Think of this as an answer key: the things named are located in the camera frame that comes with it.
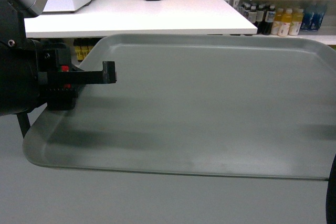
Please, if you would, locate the yellow juice bottle front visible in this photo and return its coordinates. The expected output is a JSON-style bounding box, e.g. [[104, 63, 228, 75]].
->
[[278, 8, 292, 37]]

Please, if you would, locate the dark tea bottle left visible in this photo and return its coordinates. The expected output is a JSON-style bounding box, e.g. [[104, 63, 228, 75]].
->
[[248, 6, 257, 25]]

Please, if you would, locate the grey metal serving tray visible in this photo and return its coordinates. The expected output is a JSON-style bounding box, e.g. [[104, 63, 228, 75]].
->
[[23, 35, 335, 180]]

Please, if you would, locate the yellow juice bottle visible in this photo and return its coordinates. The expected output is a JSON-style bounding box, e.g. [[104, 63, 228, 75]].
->
[[278, 8, 292, 37], [270, 8, 284, 35], [288, 9, 304, 36]]

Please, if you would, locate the white lower shelf board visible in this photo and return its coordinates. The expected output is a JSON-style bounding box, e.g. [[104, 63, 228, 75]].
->
[[267, 34, 336, 46]]

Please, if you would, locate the dark tea bottle blue label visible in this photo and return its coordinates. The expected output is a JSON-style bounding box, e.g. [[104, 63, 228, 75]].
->
[[262, 5, 276, 35]]

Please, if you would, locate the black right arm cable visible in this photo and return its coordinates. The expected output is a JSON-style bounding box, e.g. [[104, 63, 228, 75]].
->
[[325, 155, 336, 224]]

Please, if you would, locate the blue drink bottle left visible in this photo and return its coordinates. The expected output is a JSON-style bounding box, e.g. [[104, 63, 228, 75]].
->
[[300, 4, 316, 30]]

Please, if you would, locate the yellow juice bottle back left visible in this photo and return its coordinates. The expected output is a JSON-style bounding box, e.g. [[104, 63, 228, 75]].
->
[[270, 8, 284, 35]]

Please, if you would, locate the blue drink bottle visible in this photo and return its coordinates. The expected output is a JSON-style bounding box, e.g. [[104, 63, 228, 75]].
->
[[300, 4, 316, 30], [310, 4, 327, 31]]

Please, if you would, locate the blue drink bottle right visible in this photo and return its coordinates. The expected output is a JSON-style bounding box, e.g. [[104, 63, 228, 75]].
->
[[310, 4, 327, 31]]

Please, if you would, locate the white checkout counter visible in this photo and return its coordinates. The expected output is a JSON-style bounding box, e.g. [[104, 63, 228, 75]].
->
[[25, 0, 257, 38]]

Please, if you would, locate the yellow juice bottle right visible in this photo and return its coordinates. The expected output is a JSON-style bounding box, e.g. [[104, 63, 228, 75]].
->
[[288, 9, 304, 36]]

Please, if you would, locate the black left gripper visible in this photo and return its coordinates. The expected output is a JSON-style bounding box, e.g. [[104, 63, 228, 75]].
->
[[1, 40, 117, 116]]

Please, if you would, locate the dark tea bottle middle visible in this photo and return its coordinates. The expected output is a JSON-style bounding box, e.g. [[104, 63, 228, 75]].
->
[[256, 4, 265, 34]]

